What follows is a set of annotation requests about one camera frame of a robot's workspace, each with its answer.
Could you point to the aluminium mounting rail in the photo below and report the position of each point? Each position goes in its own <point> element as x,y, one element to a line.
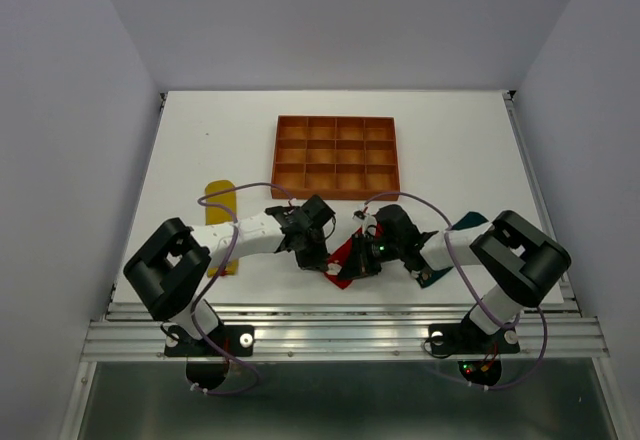
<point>296,333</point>

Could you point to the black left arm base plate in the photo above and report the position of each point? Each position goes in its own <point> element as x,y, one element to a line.
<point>236,340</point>

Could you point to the orange compartment tray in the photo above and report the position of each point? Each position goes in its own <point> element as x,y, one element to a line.
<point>336,157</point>

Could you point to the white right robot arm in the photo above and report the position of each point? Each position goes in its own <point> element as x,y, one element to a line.
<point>523,261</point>

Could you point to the dark green sock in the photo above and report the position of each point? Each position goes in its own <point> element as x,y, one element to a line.
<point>443,251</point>

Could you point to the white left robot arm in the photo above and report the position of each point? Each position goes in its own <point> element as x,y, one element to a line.
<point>167,270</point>

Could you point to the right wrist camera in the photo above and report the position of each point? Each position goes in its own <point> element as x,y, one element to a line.
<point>367,223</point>

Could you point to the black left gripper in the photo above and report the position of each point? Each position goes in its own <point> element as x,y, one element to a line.
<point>316,259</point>

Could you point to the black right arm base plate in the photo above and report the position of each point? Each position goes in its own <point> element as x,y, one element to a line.
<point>448,339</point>

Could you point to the yellow sock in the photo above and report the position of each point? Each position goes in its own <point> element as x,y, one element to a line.
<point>214,216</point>

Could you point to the red sock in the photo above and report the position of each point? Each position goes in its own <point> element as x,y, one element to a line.
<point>349,262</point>

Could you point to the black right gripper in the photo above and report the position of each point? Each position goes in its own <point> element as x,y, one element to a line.
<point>356,264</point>

